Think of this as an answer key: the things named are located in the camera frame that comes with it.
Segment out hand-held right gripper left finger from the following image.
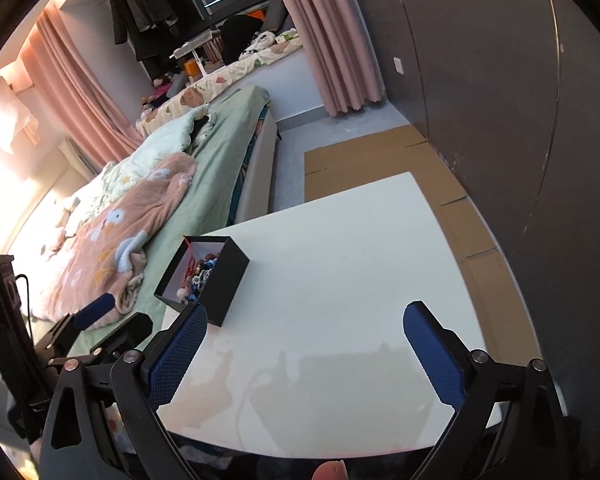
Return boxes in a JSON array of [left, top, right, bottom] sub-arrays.
[[40, 304, 209, 480]]

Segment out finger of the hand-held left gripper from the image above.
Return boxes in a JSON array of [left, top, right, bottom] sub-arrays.
[[87, 312, 155, 359], [32, 293, 116, 357]]

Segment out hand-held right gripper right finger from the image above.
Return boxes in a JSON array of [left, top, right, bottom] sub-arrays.
[[403, 301, 569, 480]]

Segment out silver grey bead bracelet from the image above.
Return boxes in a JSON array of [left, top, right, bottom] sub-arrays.
[[189, 268, 214, 292]]

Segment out black jewelry box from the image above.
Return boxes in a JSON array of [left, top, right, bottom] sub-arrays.
[[153, 234, 251, 328]]

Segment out person's right hand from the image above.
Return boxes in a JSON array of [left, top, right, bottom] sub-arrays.
[[313, 461, 349, 480]]

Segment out pink floral blanket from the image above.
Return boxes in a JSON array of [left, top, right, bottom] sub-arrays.
[[34, 153, 199, 332]]

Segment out white floral duvet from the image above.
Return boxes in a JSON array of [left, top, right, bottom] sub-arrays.
[[99, 105, 212, 192]]

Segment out white hanging cloth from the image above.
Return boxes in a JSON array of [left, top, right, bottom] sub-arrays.
[[0, 74, 42, 155]]

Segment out beige bed base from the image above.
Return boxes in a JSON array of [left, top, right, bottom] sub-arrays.
[[231, 104, 282, 227]]

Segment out pink curtain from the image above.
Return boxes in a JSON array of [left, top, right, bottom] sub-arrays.
[[19, 6, 147, 169], [264, 0, 387, 119]]

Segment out pile of stuffed toys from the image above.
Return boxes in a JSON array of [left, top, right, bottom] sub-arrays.
[[139, 71, 187, 112]]

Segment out white folding table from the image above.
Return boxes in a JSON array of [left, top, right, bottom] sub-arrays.
[[169, 29, 222, 82]]

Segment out hanging dark clothes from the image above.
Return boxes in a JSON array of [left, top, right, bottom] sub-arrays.
[[108, 0, 182, 77]]

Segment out black garment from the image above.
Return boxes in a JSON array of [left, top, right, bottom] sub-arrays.
[[219, 13, 267, 67]]

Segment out thin black cable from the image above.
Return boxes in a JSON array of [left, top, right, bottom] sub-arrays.
[[14, 273, 37, 343]]

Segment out white ribbed wall unit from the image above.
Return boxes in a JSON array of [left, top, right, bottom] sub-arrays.
[[59, 139, 102, 182]]

